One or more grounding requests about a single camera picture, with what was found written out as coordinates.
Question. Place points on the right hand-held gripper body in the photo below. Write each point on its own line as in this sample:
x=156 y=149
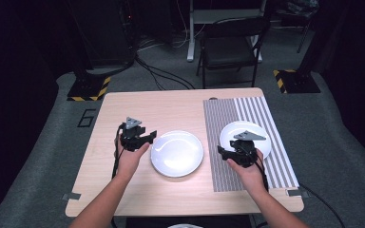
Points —
x=245 y=152

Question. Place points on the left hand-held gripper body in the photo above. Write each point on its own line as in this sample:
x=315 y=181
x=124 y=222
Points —
x=132 y=141

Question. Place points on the white plate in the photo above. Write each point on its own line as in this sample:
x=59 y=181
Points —
x=176 y=154
x=234 y=128

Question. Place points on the person's left hand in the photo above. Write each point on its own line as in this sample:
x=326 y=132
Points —
x=130 y=164

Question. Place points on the person's right hand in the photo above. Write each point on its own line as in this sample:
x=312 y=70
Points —
x=250 y=177

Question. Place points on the grey striped mat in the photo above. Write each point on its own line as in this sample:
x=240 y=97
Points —
x=215 y=126

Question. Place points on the brown table grommet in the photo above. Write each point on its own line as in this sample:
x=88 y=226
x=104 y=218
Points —
x=213 y=98

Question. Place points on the grey tape piece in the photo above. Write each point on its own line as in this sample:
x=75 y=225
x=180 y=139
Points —
x=71 y=196
x=295 y=192

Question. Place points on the black stand with hazard stripes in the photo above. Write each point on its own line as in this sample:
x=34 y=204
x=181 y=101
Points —
x=297 y=82
x=87 y=90

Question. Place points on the person's dark clothing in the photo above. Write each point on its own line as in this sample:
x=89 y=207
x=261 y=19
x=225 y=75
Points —
x=158 y=222

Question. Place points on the black folding chair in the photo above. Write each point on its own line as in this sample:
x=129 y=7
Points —
x=231 y=50

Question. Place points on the black cabinet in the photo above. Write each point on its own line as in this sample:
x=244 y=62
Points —
x=107 y=34

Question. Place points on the dark patterned bag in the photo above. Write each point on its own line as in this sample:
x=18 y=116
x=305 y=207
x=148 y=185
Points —
x=297 y=8

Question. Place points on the white desk frame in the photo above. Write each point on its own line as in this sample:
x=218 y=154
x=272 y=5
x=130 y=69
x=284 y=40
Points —
x=190 y=38

